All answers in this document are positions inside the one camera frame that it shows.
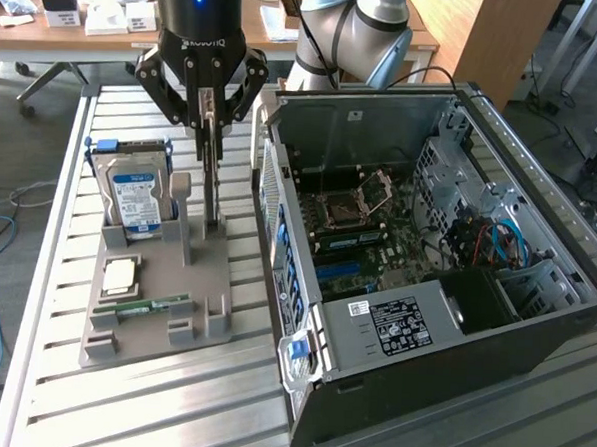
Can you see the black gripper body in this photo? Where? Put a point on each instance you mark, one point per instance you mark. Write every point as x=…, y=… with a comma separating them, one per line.
x=203, y=28

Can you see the graphics card with metal bracket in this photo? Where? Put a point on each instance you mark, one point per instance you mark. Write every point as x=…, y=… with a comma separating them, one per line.
x=211, y=189

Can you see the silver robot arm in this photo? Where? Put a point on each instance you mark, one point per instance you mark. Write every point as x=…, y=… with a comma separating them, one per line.
x=353, y=31

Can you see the small white box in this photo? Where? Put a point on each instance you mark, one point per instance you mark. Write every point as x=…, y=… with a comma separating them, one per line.
x=139, y=17

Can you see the stack of papers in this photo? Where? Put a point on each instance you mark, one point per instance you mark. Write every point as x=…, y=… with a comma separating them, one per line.
x=276, y=27

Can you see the white box stack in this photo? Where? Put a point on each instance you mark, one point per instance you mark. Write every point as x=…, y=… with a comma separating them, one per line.
x=106, y=20

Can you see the white box with black lid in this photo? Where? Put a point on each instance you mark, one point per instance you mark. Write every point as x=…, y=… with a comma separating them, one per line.
x=60, y=11

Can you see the CPU socket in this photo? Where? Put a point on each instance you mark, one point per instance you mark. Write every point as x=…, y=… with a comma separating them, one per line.
x=341, y=211

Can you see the wooden desk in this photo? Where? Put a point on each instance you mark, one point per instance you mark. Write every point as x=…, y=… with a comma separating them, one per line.
x=38, y=37

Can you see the metal socket cover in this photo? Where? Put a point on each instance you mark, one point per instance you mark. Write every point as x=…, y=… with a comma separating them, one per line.
x=378, y=190

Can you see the gray parts rack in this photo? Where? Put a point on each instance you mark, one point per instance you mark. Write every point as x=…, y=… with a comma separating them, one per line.
x=165, y=281

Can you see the paper tag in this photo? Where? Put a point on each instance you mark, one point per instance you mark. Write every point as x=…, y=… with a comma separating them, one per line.
x=14, y=20

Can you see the CPU chip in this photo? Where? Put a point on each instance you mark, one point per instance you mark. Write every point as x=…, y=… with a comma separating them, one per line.
x=118, y=276

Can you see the blue expansion slot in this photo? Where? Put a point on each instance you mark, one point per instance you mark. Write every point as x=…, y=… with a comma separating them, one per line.
x=338, y=271

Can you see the green RAM stick with label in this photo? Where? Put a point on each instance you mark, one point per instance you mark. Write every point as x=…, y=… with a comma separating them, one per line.
x=144, y=305

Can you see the green motherboard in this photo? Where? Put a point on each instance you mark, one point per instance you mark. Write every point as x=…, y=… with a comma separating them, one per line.
x=403, y=239

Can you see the silver disk bay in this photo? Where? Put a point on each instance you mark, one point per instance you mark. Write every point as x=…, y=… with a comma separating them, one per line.
x=540, y=291
x=440, y=186

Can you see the blue case latch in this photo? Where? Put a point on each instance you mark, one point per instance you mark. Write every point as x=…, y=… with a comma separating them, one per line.
x=298, y=347

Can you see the gray power supply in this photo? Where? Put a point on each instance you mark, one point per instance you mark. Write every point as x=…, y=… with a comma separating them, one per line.
x=352, y=346

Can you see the open black PC case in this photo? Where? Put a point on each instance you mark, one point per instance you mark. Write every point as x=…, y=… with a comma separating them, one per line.
x=420, y=390

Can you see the hard disk with blue frame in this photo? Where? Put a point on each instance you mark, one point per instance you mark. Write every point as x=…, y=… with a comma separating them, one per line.
x=130, y=194

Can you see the white desk frame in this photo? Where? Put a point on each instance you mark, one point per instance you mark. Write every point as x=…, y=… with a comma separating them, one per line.
x=595, y=44

